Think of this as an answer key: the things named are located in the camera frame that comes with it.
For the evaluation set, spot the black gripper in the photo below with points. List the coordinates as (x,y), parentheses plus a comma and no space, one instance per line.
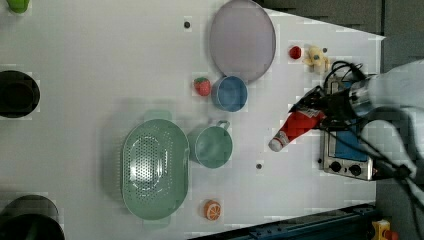
(336,107)

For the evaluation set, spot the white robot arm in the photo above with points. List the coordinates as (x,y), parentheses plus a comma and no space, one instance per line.
(381,97)

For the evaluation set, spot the green oval colander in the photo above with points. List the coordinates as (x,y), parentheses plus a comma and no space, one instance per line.
(155,167)

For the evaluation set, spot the black round base upper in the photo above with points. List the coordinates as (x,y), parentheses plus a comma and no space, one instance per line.
(19,94)

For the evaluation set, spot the red plush ketchup bottle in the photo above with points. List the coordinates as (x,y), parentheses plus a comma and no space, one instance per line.
(298,123)

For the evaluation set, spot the green mug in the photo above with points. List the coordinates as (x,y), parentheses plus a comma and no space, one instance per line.
(211,146)

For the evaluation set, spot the black round base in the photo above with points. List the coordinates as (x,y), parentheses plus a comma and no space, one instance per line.
(31,217)
(19,94)

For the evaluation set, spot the black round base lower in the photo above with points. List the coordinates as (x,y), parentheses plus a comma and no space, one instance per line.
(31,217)

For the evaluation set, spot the orange slice toy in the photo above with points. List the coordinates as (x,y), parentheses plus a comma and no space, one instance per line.
(212,210)

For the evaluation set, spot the small red plush strawberry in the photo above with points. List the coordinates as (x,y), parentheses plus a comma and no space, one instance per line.
(295,52)

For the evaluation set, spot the green object at corner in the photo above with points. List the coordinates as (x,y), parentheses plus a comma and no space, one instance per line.
(18,6)

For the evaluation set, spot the blue metal frame rail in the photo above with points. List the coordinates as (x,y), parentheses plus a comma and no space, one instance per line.
(350,223)

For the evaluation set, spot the grey round plate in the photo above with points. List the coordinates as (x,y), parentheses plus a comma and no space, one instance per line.
(242,40)

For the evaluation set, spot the yellow plush toy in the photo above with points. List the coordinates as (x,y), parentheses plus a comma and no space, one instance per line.
(316,61)

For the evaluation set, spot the silver toaster oven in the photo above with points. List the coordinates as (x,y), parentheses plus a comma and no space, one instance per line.
(342,153)

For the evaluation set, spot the blue bowl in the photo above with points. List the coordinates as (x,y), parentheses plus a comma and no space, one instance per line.
(229,94)

